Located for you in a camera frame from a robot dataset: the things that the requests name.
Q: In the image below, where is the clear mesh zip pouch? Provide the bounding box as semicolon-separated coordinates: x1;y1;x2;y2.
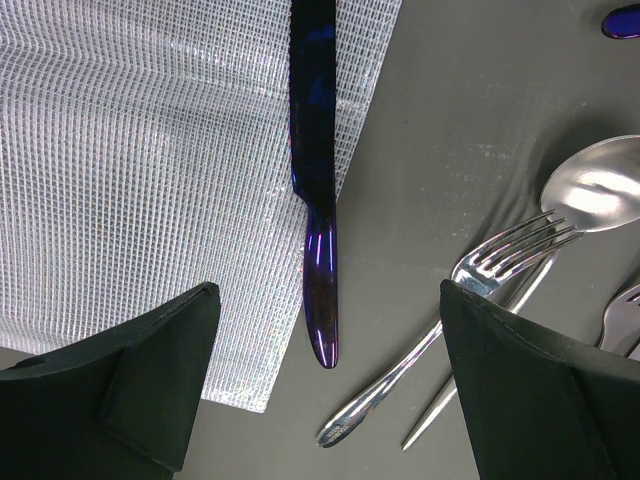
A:
1;1;401;412

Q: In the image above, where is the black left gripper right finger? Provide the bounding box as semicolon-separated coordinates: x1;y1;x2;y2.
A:
445;298;639;479

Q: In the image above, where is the silver spoon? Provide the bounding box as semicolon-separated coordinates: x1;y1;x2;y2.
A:
401;134;640;452

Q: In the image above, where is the black iridescent spoon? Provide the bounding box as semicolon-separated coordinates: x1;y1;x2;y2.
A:
601;3;640;40

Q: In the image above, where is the dark blue table knife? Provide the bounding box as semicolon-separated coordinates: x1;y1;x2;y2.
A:
289;1;339;369

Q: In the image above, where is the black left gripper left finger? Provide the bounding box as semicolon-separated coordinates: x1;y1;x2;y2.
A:
1;282;221;479

